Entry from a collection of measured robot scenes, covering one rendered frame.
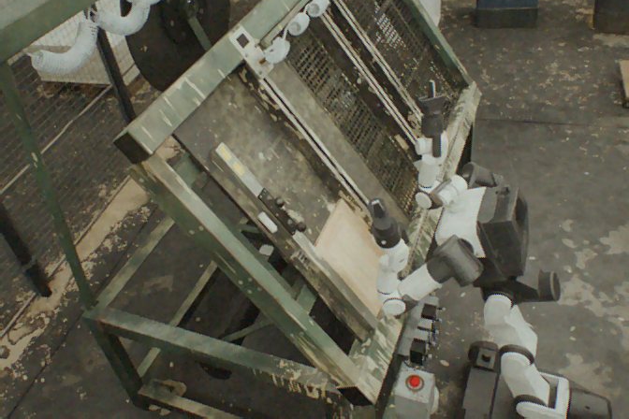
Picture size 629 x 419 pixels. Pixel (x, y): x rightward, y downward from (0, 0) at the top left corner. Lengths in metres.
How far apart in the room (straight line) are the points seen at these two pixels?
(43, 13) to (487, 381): 2.47
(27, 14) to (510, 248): 1.74
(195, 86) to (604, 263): 2.82
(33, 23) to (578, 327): 3.02
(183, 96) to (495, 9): 4.86
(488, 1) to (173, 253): 4.03
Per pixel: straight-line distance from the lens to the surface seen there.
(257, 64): 2.21
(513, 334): 2.58
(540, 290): 2.36
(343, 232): 2.38
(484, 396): 3.07
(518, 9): 6.45
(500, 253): 2.17
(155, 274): 4.09
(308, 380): 2.41
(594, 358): 3.53
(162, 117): 1.85
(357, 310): 2.31
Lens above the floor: 2.82
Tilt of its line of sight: 39 degrees down
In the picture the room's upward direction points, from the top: 8 degrees counter-clockwise
